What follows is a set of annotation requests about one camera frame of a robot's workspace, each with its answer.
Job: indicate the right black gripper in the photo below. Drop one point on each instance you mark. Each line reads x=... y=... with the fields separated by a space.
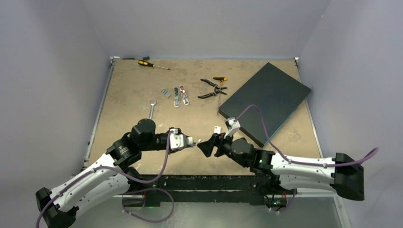
x=216 y=139

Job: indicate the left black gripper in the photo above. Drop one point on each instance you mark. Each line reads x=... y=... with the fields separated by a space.
x=173 y=150

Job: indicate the red silver stapler insert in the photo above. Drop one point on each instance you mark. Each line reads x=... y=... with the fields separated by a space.
x=184 y=96

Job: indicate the silver stapler magazine tray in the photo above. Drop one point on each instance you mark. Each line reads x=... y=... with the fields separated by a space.
x=176 y=97

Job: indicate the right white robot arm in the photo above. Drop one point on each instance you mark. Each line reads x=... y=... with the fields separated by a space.
x=339 y=174

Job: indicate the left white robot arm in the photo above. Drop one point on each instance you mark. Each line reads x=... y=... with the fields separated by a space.
x=111 y=174

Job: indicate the small white box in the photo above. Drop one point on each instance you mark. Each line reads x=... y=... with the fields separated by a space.
x=217 y=129

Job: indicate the silver open-end wrench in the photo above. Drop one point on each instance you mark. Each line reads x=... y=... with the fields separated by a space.
x=153 y=103

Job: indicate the silver staple strip block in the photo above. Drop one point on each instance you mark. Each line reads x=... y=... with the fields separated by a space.
x=166 y=93

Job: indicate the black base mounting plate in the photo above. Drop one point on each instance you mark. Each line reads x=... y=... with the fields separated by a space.
x=253 y=190

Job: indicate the small yellow black screwdriver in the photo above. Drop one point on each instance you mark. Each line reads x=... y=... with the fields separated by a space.
x=220 y=79

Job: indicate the black flat box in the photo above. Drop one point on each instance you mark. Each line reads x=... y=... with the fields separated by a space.
x=265 y=102

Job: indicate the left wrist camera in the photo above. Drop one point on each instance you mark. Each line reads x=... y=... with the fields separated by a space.
x=177 y=139

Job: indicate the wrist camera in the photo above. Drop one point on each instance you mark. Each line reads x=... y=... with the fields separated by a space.
x=177 y=139
x=233 y=126

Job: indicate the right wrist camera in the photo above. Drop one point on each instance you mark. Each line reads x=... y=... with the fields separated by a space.
x=233 y=126

